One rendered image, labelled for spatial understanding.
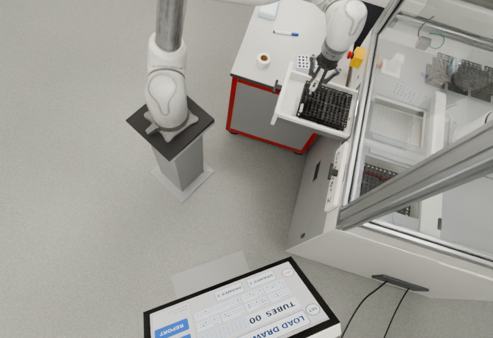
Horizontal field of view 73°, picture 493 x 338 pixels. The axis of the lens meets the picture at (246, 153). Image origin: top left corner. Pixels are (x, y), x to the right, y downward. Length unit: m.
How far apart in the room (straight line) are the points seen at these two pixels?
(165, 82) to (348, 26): 0.68
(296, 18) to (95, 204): 1.64
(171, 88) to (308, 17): 1.01
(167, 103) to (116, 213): 1.11
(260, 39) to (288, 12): 0.26
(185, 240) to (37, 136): 1.21
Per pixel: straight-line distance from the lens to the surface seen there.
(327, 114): 1.53
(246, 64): 1.75
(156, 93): 1.32
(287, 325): 1.03
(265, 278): 1.17
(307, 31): 1.97
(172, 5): 1.22
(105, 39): 2.91
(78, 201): 2.36
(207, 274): 2.12
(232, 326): 1.06
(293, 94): 1.61
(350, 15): 1.14
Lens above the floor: 2.16
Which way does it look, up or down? 67 degrees down
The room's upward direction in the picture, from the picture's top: 17 degrees clockwise
